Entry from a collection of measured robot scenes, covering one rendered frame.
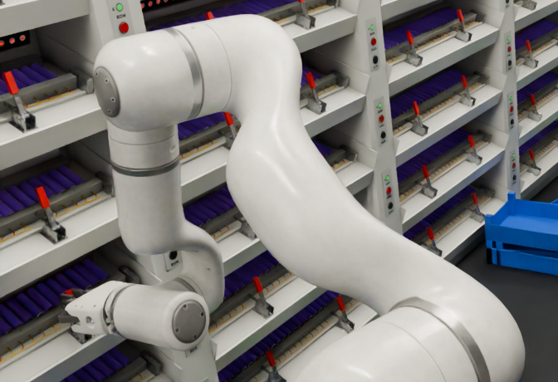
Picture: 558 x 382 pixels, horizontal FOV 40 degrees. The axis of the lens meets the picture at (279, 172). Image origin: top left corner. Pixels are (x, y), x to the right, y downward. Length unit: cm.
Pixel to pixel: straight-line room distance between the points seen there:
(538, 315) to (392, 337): 155
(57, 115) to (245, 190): 61
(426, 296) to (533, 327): 144
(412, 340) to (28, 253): 78
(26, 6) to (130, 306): 48
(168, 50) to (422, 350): 38
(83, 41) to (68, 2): 10
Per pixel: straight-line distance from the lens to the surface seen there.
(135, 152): 97
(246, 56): 81
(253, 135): 74
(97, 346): 140
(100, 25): 130
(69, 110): 130
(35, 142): 125
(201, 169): 148
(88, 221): 135
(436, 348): 66
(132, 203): 101
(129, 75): 76
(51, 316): 140
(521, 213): 256
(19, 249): 130
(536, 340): 209
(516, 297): 227
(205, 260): 113
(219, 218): 162
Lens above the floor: 117
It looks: 20 degrees down
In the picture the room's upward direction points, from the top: 9 degrees counter-clockwise
